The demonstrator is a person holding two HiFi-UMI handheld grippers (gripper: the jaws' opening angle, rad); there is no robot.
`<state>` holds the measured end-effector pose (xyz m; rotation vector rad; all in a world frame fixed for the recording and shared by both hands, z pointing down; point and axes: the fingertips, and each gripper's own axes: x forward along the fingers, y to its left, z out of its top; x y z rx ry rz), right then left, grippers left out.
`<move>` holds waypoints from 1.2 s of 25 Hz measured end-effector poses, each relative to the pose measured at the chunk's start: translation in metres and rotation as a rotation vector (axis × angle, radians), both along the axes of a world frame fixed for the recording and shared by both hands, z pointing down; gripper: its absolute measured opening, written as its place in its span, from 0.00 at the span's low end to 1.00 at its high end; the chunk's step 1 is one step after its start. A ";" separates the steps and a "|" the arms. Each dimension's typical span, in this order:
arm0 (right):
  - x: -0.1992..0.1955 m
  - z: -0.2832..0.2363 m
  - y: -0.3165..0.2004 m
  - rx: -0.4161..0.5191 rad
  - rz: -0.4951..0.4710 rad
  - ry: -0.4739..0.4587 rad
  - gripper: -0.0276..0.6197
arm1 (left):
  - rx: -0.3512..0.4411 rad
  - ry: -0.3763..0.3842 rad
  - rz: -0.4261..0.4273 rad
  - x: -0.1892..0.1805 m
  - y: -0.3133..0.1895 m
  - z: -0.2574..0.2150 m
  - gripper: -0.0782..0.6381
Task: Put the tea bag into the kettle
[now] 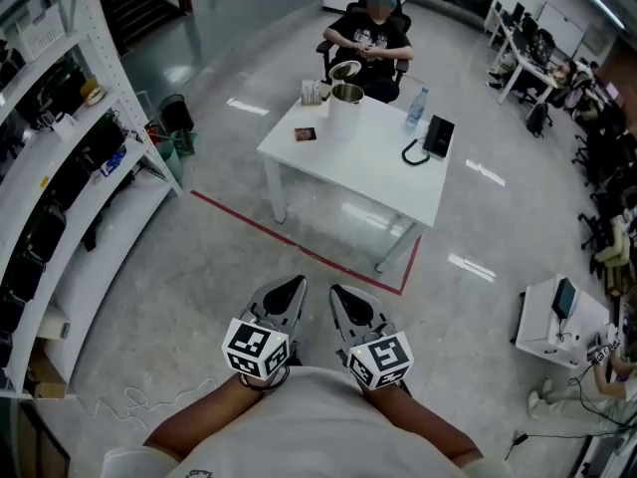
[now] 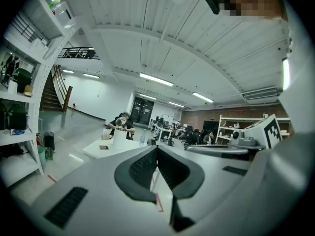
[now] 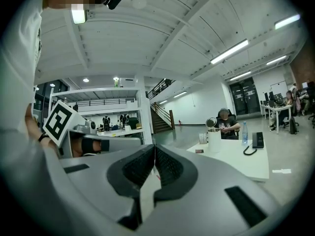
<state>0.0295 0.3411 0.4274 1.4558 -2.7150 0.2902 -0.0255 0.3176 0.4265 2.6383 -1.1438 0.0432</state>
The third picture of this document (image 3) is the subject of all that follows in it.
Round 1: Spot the whiteboard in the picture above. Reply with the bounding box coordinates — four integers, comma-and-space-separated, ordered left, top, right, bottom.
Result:
270, 81, 289, 97

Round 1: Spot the black balcony railing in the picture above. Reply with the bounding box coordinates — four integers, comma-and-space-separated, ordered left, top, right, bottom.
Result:
146, 78, 176, 100

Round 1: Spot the person's left hand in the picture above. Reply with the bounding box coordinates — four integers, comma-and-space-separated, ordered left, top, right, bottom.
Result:
71, 134, 110, 157

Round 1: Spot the black double door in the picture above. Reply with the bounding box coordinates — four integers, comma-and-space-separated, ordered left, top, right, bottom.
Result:
229, 77, 261, 117

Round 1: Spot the white metal shelving rack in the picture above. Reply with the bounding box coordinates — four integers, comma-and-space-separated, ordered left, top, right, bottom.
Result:
48, 87, 154, 145

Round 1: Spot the black desk telephone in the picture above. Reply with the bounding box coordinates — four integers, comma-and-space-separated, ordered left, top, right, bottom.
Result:
243, 131, 265, 156

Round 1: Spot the clear plastic water bottle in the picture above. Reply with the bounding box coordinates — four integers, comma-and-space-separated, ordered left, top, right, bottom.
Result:
241, 121, 249, 146

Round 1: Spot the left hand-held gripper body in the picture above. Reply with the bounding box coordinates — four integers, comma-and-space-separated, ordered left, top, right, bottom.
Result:
42, 99, 145, 154

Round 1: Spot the black wristband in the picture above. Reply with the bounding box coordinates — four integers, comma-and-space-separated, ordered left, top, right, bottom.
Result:
37, 132, 51, 143

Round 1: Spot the long ceiling light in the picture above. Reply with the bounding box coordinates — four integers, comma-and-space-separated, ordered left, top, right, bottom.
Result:
266, 55, 288, 66
274, 14, 301, 30
71, 4, 88, 25
229, 70, 252, 82
210, 39, 250, 65

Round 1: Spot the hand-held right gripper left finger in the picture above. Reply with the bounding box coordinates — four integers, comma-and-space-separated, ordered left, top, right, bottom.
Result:
59, 144, 157, 236

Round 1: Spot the person's left forearm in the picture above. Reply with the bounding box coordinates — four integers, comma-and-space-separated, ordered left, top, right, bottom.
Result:
24, 104, 60, 158

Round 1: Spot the white kettle with lid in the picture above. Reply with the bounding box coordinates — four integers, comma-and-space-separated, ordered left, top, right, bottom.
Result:
205, 117, 222, 153

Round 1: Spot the wooden staircase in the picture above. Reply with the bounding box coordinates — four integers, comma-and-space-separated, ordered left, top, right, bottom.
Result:
150, 101, 176, 135

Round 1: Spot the white office desk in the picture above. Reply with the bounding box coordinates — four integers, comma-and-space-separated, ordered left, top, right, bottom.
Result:
260, 104, 292, 135

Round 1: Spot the black backpack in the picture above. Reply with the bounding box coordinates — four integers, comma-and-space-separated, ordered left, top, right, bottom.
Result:
288, 116, 299, 135

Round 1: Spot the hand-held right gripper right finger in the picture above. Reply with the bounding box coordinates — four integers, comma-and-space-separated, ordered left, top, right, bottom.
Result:
154, 144, 284, 236

